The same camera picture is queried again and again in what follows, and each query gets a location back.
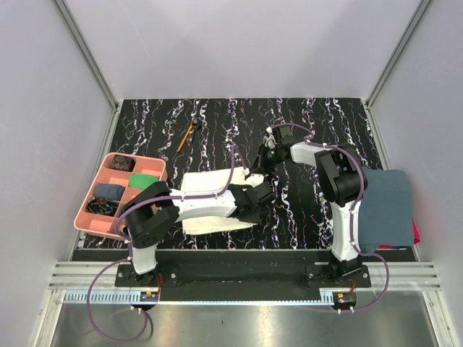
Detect white cloth napkin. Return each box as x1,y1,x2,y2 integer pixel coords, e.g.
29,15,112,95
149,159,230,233
180,166,257,236

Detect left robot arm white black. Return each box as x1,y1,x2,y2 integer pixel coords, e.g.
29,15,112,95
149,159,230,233
114,181,275,286

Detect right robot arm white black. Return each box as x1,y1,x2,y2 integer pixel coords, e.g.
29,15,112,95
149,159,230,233
250,123,368,287

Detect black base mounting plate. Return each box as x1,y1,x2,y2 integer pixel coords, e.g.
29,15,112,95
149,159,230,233
115,249,372,302

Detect green cloth in tray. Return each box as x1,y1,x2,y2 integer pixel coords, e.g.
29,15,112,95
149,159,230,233
128,173,159,190

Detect blue folded cloth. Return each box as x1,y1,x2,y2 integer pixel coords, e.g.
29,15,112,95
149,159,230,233
358,168,415,254

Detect pink compartment tray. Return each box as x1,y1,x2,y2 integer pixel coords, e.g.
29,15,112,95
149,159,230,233
74,153,167,240

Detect dark patterned cloth in tray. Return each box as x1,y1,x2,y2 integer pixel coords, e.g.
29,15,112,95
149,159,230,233
109,154,136,172

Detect grey blue cloth in tray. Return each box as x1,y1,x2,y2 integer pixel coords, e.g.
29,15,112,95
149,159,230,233
94,183,125,201

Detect magenta cloth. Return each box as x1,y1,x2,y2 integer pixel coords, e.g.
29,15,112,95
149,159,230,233
412,220,421,244

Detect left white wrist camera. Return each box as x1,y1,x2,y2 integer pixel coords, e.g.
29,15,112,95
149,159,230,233
243,173,265,187

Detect black handled utensil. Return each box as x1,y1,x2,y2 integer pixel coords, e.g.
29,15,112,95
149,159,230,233
185,118,203,142

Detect orange handled utensil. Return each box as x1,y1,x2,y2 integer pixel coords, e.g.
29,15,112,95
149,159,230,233
177,124,193,153

